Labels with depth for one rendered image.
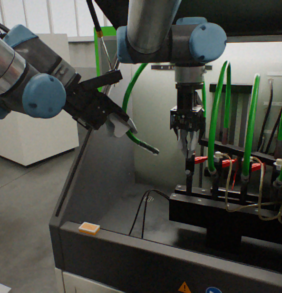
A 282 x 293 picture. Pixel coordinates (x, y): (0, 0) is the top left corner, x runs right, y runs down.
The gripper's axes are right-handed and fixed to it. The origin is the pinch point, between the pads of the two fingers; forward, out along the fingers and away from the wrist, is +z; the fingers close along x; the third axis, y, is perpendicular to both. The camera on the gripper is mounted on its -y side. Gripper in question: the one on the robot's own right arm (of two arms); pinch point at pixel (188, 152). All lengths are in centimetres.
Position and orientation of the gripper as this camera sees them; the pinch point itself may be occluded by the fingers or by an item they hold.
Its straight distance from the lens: 83.8
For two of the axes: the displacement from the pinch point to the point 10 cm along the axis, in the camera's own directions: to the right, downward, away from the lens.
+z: 0.3, 9.4, 3.5
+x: 9.2, 1.1, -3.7
